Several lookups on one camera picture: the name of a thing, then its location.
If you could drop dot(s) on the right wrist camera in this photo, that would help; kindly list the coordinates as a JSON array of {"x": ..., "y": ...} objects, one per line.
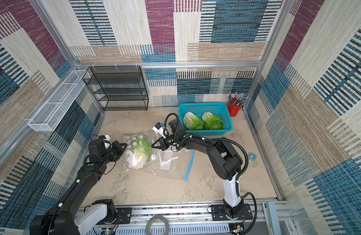
[{"x": 161, "y": 129}]

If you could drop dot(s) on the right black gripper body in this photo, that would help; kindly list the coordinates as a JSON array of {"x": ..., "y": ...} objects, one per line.
[{"x": 163, "y": 142}]

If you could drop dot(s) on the chinese cabbage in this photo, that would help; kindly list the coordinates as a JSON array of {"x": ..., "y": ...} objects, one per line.
[
  {"x": 192, "y": 122},
  {"x": 212, "y": 121}
]

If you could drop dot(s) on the clear pink-zip lettuce bag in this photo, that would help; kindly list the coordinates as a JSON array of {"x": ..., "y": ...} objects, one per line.
[{"x": 155, "y": 157}]

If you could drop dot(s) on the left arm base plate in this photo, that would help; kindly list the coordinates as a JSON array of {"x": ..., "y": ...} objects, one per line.
[{"x": 123, "y": 216}]

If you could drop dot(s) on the blue tape roll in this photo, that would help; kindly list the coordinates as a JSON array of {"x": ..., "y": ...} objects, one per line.
[{"x": 252, "y": 156}]

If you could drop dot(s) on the teal plastic basket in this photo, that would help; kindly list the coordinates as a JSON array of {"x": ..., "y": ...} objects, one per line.
[{"x": 198, "y": 109}]

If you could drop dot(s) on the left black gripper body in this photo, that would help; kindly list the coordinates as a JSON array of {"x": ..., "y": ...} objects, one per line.
[{"x": 116, "y": 152}]

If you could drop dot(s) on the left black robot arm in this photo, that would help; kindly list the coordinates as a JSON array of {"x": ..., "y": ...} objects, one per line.
[{"x": 59, "y": 220}]

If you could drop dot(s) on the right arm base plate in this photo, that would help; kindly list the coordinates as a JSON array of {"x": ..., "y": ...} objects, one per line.
[{"x": 225, "y": 212}]

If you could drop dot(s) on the red utensil cup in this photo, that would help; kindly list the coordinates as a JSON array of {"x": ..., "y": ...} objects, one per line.
[{"x": 233, "y": 108}]

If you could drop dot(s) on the grey tape roll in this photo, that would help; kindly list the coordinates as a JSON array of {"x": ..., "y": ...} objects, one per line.
[{"x": 157, "y": 225}]

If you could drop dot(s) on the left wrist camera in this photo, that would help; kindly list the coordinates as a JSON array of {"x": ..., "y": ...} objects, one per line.
[{"x": 105, "y": 138}]

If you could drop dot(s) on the black wire shelf rack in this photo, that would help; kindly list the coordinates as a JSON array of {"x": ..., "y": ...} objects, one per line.
[{"x": 117, "y": 88}]

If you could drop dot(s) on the white mesh wall basket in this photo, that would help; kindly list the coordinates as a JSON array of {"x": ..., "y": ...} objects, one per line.
[{"x": 54, "y": 109}]

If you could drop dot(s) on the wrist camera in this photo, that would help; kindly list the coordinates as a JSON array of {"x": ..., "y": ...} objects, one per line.
[
  {"x": 105, "y": 138},
  {"x": 161, "y": 129}
]

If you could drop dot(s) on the clear blue-zip bag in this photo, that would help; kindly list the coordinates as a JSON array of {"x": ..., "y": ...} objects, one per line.
[{"x": 175, "y": 165}]

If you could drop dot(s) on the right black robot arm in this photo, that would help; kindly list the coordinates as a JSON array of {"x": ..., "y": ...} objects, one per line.
[{"x": 228, "y": 158}]

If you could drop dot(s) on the metal utensils in cup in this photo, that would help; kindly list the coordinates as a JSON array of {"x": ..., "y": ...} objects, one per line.
[{"x": 240, "y": 97}]

